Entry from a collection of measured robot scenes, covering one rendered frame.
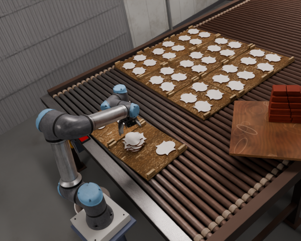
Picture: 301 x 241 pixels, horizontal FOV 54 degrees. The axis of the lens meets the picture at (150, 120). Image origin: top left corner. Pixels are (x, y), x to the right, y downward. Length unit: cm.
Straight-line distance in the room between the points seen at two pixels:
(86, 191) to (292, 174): 109
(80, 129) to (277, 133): 113
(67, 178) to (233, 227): 85
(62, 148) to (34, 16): 292
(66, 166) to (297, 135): 128
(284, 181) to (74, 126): 112
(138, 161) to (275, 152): 81
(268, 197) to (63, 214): 199
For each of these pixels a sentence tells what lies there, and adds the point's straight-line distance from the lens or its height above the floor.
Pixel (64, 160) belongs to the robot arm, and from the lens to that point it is 152.
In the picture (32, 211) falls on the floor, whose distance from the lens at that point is 325.
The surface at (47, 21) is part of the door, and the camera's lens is 430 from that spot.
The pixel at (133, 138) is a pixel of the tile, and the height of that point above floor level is 99.
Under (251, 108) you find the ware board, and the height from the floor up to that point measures 104.
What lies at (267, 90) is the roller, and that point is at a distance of 247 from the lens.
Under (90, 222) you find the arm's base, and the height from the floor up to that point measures 97.
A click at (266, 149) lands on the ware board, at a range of 178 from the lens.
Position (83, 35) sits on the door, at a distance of 459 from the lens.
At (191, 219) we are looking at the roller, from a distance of 163.
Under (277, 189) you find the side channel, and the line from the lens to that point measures 173.
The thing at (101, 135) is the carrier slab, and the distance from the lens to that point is 219.
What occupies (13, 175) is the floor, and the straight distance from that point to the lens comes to 373.
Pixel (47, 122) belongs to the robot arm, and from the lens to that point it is 140.
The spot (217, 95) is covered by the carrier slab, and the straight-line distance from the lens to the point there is 233.
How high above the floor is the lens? 230
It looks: 38 degrees down
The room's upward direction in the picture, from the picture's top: 12 degrees counter-clockwise
